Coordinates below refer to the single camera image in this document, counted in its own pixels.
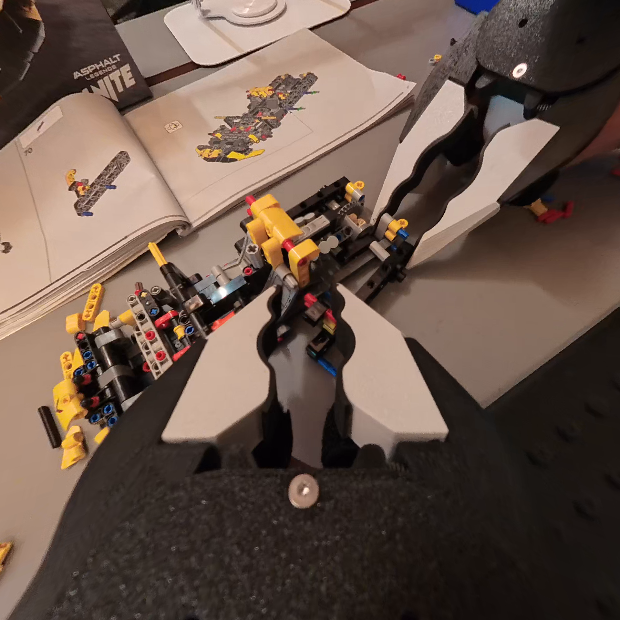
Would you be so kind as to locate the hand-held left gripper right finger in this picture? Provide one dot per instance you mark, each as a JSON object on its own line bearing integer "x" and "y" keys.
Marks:
{"x": 392, "y": 387}

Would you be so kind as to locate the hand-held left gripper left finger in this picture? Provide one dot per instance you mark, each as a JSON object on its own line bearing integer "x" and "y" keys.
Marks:
{"x": 223, "y": 387}

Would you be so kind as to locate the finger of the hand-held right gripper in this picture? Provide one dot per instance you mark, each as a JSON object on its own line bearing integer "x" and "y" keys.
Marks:
{"x": 426, "y": 126}
{"x": 508, "y": 160}

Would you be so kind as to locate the small yellow grey lego connector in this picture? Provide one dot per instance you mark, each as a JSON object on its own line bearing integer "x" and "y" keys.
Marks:
{"x": 395, "y": 227}

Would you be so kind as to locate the black lego beam blue pins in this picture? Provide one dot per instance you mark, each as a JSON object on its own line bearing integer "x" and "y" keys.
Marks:
{"x": 387, "y": 276}

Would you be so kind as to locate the black yellow lego car chassis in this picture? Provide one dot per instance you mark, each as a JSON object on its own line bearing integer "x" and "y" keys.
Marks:
{"x": 271, "y": 227}

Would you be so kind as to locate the scattered loose lego pieces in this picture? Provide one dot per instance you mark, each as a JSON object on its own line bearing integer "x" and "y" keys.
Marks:
{"x": 552, "y": 210}

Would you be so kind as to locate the yellow thick lego beam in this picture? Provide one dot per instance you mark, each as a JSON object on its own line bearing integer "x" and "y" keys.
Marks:
{"x": 92, "y": 300}

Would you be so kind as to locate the yellow curved lego piece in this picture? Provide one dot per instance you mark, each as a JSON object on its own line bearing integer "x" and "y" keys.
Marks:
{"x": 75, "y": 323}

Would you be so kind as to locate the pile of yellow lego pieces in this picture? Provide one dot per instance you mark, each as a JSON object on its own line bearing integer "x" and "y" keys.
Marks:
{"x": 72, "y": 445}

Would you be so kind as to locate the dark lego pin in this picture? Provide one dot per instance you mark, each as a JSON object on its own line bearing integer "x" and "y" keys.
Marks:
{"x": 49, "y": 426}

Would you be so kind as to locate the open lego instruction booklet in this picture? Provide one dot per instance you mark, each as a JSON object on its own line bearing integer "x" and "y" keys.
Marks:
{"x": 242, "y": 145}

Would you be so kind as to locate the lego set cardboard box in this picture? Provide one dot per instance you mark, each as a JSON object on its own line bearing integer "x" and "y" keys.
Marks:
{"x": 58, "y": 58}

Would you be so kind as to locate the white rounded pad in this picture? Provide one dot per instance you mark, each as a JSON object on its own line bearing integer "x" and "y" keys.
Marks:
{"x": 232, "y": 38}

